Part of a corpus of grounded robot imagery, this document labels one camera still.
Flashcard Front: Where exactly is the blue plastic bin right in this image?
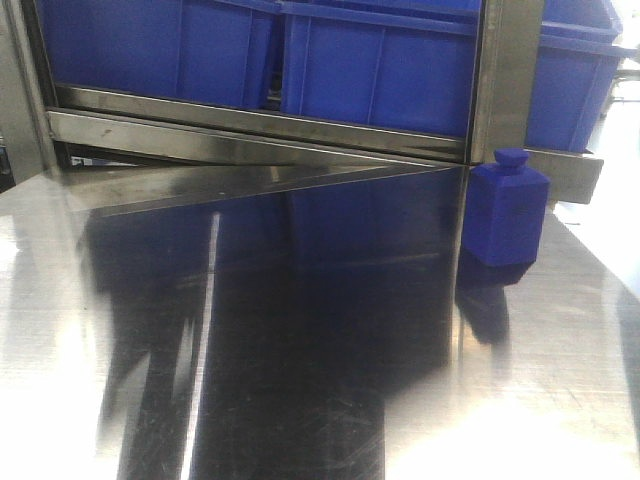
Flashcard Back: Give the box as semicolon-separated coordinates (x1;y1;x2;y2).
525;0;633;153

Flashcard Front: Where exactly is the blue plastic bin middle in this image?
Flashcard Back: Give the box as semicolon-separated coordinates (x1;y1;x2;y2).
281;1;478;137

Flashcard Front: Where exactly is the blue bottle-shaped part right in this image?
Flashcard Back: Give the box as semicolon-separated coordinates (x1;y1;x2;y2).
462;148;550;267

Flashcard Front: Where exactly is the blue plastic bin left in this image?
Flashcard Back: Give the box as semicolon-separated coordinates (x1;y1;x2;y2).
37;1;281;109

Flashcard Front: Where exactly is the stainless steel shelf frame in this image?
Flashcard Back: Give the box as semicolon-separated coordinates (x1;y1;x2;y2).
0;0;605;217

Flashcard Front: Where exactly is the blue plastic bin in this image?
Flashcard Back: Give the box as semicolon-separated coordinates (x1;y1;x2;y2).
37;1;281;109
281;1;478;137
525;0;633;153

